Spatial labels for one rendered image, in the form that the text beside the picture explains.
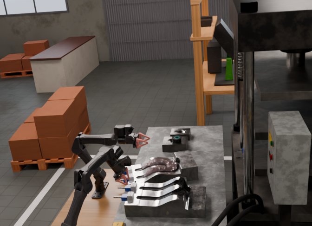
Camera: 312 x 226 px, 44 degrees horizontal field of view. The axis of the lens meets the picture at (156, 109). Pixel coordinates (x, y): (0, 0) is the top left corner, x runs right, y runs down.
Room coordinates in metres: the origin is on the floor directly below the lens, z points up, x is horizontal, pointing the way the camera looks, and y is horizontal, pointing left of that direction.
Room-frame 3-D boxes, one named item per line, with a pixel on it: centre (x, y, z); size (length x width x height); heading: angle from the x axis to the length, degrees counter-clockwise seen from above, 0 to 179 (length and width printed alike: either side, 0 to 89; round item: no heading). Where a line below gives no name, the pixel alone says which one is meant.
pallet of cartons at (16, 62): (9.14, 2.97, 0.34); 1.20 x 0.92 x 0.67; 78
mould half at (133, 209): (2.13, -0.01, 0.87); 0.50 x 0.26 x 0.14; 80
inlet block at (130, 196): (2.13, 0.26, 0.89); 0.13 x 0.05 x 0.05; 80
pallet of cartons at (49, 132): (4.78, 1.41, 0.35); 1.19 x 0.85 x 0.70; 170
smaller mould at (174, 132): (3.12, -0.20, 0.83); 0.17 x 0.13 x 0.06; 80
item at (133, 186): (2.24, 0.24, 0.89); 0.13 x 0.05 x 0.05; 80
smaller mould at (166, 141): (2.93, -0.13, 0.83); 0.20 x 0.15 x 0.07; 80
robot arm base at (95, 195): (2.38, 0.45, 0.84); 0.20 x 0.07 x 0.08; 168
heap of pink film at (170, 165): (2.49, 0.01, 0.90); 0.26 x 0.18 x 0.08; 97
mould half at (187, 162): (2.50, 0.01, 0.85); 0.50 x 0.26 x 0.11; 97
